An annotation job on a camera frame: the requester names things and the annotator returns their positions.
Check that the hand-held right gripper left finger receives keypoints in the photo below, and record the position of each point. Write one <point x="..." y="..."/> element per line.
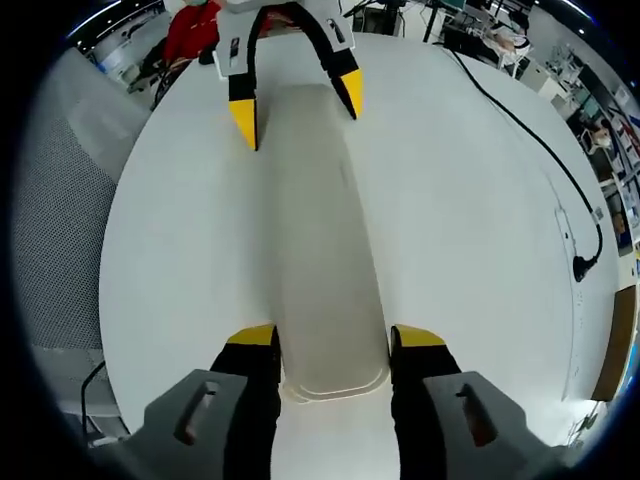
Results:
<point x="245" y="400"/>

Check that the beige cutlery case lid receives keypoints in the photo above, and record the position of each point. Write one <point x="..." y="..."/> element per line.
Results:
<point x="320" y="225"/>

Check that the cardboard box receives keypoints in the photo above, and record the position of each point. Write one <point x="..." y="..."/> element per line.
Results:
<point x="612" y="345"/>

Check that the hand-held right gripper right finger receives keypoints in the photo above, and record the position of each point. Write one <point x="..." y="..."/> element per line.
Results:
<point x="420" y="400"/>

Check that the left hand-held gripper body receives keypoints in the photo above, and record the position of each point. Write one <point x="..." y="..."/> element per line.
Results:
<point x="250" y="5"/>

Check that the grey mesh office chair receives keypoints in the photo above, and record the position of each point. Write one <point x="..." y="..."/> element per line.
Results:
<point x="60" y="210"/>

